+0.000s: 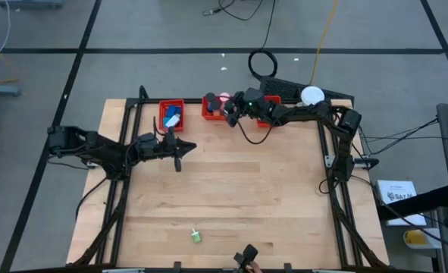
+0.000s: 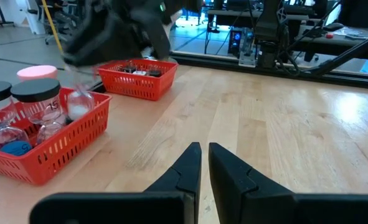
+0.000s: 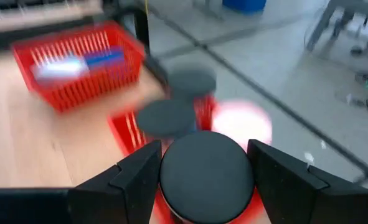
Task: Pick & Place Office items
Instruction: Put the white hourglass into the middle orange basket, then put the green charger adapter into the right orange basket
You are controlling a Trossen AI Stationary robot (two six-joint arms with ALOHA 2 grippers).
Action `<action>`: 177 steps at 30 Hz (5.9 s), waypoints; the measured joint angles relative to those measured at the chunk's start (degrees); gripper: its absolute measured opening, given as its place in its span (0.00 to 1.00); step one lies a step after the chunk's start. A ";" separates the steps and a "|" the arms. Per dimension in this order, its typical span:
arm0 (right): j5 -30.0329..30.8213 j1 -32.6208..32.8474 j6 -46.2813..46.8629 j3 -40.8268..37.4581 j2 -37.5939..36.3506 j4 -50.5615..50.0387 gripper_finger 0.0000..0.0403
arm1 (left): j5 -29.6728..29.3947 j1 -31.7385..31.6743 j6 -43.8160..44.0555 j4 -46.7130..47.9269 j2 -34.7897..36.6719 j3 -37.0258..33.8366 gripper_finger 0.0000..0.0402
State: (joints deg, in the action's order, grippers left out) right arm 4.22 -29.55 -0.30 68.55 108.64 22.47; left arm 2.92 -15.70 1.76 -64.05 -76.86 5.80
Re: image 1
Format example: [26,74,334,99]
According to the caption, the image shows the black perforated panel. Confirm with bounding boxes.
[258,77,356,104]

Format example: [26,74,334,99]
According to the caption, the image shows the coiled black floor cable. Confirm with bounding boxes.
[247,49,279,81]

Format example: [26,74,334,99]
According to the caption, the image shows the grey metal floor base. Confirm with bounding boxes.
[0,0,64,9]
[0,82,22,98]

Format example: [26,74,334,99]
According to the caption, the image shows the thick yellow hanging cable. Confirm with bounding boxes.
[309,0,340,85]

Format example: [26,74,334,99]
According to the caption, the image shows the black round-knobbed device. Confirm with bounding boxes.
[233,243,259,273]

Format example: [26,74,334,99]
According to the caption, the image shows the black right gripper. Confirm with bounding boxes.
[227,87,276,127]

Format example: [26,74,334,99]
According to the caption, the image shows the white mushroom table lamp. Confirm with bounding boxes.
[295,85,326,109]

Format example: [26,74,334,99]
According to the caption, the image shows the yellow and white roll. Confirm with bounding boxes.
[403,227,443,250]

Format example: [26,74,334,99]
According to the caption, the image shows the orange floor cable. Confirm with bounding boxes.
[0,36,20,85]

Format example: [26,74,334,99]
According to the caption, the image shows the black aluminium table frame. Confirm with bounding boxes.
[71,85,390,273]

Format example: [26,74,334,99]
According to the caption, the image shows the white printed box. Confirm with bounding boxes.
[376,179,428,228]

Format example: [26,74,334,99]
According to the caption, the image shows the looped black floor cable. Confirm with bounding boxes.
[202,0,265,22]

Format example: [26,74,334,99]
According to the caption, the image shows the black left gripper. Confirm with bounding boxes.
[153,127,198,173]

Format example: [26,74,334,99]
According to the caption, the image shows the red plastic basket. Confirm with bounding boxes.
[202,95,237,121]
[256,95,284,128]
[158,99,186,133]

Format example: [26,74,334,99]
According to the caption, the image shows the black diagonal bar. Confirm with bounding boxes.
[377,184,448,221]

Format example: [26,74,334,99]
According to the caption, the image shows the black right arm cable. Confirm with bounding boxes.
[237,120,276,146]

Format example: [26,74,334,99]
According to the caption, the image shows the black arm supply cables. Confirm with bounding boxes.
[358,117,440,156]

